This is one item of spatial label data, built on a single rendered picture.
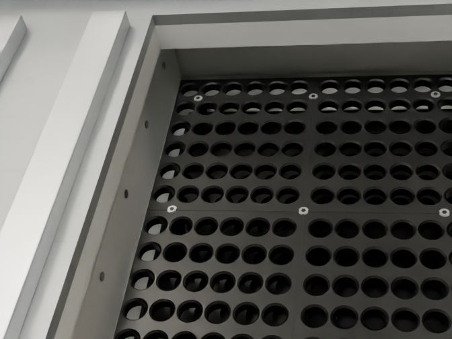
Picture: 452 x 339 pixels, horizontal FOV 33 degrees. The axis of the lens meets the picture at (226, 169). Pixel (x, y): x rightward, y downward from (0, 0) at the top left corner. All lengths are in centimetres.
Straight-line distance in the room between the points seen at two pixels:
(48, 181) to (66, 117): 5
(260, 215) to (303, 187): 3
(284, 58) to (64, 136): 24
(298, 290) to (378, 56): 25
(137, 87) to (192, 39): 6
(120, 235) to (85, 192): 9
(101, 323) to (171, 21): 19
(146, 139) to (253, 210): 13
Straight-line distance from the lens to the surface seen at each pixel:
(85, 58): 45
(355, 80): 49
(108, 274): 45
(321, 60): 59
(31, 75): 47
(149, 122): 53
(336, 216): 41
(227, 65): 60
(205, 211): 42
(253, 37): 49
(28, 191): 38
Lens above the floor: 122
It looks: 46 degrees down
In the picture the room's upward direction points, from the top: 12 degrees counter-clockwise
